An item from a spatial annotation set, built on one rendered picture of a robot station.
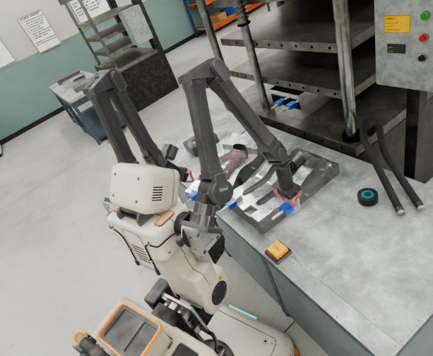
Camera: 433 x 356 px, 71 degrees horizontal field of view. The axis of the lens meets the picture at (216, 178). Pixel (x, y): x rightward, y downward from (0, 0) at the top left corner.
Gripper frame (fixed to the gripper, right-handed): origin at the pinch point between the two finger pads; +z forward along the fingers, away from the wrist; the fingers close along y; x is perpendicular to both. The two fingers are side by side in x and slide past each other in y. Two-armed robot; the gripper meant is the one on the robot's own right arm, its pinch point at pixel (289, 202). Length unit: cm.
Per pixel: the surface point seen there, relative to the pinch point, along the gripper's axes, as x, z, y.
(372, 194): -30.7, 9.5, -15.5
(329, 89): -68, -12, 36
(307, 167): -21.1, 0.2, 10.1
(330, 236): -5.3, 14.0, -15.0
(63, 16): -63, -67, 743
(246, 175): -7.3, 11.3, 43.0
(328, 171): -30.4, 7.5, 6.7
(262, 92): -66, 0, 94
